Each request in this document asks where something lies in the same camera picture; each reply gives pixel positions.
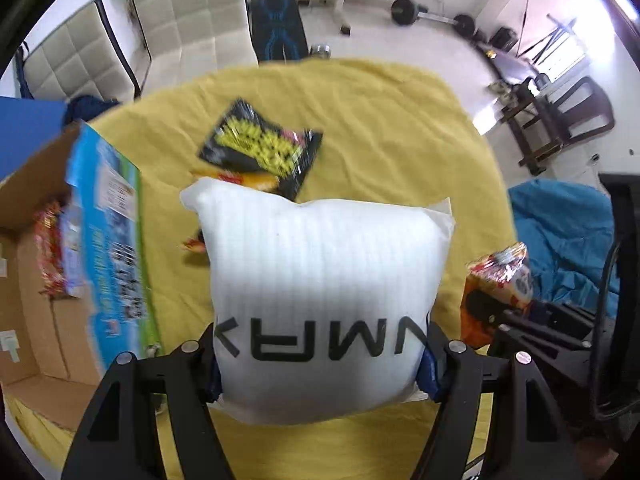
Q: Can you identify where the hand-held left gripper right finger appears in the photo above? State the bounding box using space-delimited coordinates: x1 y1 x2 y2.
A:
414 320 568 480

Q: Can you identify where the blue board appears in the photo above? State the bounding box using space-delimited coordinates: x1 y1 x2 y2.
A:
0 95 71 182

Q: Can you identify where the black and yellow snack packet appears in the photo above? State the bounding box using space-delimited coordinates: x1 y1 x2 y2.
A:
197 98 324 201

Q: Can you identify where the white air pillow pack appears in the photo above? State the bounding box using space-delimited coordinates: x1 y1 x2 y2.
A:
180 177 456 427

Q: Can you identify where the yellow blanket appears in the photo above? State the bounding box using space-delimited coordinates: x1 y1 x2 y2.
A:
89 57 519 480

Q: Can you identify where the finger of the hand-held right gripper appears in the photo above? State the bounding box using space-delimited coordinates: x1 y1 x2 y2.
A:
466 291 553 328
492 310 608 361

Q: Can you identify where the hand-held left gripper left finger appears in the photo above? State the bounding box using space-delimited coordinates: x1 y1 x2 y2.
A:
61 322 237 480

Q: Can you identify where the orange snack packet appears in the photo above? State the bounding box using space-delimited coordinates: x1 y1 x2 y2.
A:
459 241 534 349

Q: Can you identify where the black barbell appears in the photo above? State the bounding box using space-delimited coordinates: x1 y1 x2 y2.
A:
390 0 477 39

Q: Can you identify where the cardboard box with blue flap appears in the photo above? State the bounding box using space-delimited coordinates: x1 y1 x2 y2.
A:
0 120 163 433

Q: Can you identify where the yellow and red snack packet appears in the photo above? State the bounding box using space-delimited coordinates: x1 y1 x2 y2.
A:
181 170 282 254

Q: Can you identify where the beige padded chair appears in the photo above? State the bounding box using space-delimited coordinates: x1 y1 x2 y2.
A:
126 0 260 92
21 0 142 105

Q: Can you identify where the dark blue cloth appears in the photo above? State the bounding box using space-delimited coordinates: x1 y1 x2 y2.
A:
62 96 122 127

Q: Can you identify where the black wooden chair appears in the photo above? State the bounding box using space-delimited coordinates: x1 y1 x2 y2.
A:
500 72 616 176

